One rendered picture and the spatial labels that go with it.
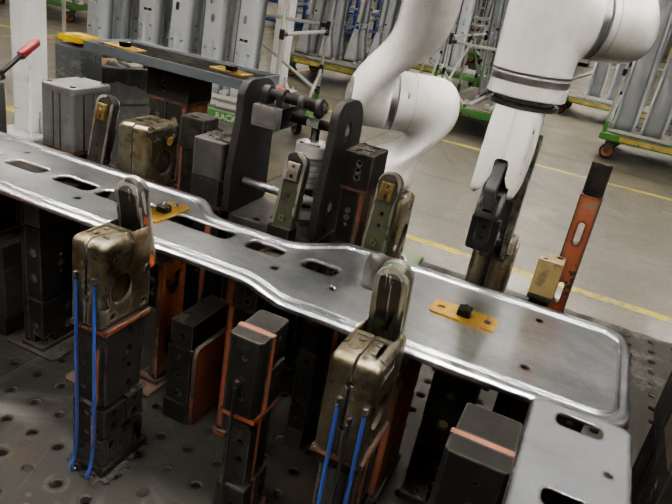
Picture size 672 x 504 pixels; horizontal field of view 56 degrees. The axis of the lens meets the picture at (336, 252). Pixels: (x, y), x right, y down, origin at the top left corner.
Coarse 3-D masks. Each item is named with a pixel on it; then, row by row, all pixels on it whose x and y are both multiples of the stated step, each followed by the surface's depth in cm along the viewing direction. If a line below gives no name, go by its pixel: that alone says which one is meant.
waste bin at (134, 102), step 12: (108, 60) 350; (120, 60) 364; (108, 72) 336; (120, 72) 337; (132, 72) 341; (144, 72) 346; (120, 84) 341; (132, 84) 344; (144, 84) 350; (120, 96) 344; (132, 96) 348; (144, 96) 354; (120, 108) 349; (132, 108) 353; (144, 108) 360; (120, 120) 352
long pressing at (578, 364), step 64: (0, 192) 94; (64, 192) 96; (192, 256) 84; (256, 256) 86; (320, 256) 90; (320, 320) 75; (448, 320) 79; (512, 320) 81; (576, 320) 84; (512, 384) 68; (576, 384) 70
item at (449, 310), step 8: (432, 304) 81; (440, 304) 82; (448, 304) 82; (432, 312) 80; (440, 312) 80; (448, 312) 80; (456, 312) 80; (464, 312) 79; (472, 312) 81; (456, 320) 79; (464, 320) 79; (472, 320) 79; (480, 320) 79; (496, 320) 80; (480, 328) 78; (488, 328) 78
